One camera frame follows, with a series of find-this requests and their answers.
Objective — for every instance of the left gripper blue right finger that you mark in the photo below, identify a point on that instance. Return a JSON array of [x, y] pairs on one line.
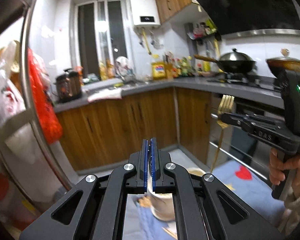
[[153, 165]]

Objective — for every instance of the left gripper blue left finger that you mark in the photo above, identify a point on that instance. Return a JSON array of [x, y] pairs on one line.
[[145, 150]]

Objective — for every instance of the gold fork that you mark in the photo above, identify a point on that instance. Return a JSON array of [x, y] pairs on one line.
[[225, 106]]

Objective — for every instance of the wooden chopstick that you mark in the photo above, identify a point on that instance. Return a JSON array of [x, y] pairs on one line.
[[171, 233]]

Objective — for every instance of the person right hand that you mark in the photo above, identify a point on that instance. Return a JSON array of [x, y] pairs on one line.
[[277, 168]]

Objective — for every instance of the cream ceramic utensil holder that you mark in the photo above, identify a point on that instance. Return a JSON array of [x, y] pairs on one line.
[[161, 205]]

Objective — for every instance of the white dish towel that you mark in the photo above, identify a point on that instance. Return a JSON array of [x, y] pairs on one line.
[[106, 94]]

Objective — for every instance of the built-in oven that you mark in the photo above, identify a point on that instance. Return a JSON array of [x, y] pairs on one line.
[[237, 146]]

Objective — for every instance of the blue cartoon cloth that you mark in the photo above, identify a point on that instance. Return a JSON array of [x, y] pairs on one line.
[[204, 209]]

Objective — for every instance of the brown frying pan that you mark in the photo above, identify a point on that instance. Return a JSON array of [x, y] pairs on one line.
[[284, 62]]

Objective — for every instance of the yellow oil bottle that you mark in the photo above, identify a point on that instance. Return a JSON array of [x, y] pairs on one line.
[[158, 70]]

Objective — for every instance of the black wok with lid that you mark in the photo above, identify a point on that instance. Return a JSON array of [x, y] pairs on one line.
[[232, 62]]

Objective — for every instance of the electric pressure cooker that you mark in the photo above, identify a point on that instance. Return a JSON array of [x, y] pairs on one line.
[[68, 86]]

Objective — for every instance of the red plastic bag hanging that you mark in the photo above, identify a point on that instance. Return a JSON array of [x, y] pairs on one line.
[[49, 123]]

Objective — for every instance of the white water heater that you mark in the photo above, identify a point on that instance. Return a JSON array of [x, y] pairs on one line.
[[145, 13]]

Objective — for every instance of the red plastic bag lower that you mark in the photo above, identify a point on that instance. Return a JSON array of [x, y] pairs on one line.
[[14, 208]]

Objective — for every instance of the metal shelf rack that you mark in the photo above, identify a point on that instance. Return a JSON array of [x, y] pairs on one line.
[[38, 182]]

